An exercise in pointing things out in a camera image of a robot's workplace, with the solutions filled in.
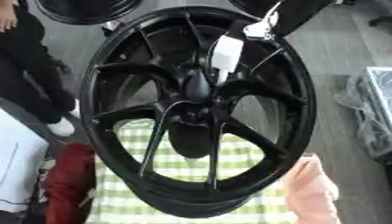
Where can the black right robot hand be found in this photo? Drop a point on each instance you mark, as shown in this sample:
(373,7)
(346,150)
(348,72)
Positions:
(198,86)

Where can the silver and black right robot arm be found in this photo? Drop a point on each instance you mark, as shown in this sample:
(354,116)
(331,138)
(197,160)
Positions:
(298,14)

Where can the black spoked wheel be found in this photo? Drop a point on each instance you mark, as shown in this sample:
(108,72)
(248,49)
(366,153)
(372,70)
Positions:
(130,69)

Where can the black round wheel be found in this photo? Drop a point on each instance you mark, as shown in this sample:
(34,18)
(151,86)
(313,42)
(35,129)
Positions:
(86,13)

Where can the pink cloth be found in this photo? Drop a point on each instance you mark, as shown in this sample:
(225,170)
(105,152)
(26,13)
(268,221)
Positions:
(311,192)

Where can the red fabric bag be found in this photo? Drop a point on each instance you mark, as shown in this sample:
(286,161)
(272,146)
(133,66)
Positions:
(69,180)

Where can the person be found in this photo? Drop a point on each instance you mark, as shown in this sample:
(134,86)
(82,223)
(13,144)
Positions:
(25,73)
(18,163)

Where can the plastic-wrapped box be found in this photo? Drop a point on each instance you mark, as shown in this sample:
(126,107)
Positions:
(375,113)

